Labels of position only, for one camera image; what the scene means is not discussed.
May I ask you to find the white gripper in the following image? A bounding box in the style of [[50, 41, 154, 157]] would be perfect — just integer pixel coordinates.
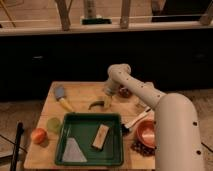
[[104, 80, 118, 108]]

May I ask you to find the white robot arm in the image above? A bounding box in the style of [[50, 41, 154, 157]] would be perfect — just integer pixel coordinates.
[[104, 64, 205, 171]]

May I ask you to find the dark red fruit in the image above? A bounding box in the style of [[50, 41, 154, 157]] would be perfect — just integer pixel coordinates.
[[118, 85, 132, 98]]

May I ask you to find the green plastic tray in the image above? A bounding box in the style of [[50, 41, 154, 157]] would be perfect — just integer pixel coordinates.
[[54, 112, 125, 167]]

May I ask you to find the orange bowl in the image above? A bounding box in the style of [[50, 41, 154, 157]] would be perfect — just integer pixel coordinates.
[[136, 120, 155, 149]]

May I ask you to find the dark grape bunch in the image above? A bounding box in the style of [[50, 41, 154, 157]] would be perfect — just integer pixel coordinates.
[[131, 141, 155, 157]]

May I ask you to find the grey cloth piece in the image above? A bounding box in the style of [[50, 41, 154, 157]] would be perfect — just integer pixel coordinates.
[[62, 138, 87, 162]]

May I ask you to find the red apple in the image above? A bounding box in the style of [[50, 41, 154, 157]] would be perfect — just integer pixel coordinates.
[[31, 128, 47, 144]]

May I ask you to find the black pole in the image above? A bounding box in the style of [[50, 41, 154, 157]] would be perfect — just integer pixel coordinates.
[[10, 122, 24, 171]]

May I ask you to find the white handled brush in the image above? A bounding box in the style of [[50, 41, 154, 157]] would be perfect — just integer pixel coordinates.
[[122, 107, 150, 135]]

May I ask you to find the yellow handled spatula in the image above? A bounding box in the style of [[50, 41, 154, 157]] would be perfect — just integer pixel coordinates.
[[54, 85, 74, 112]]

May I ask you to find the wooden railing frame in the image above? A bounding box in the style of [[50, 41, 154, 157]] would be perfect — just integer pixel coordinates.
[[0, 0, 213, 36]]

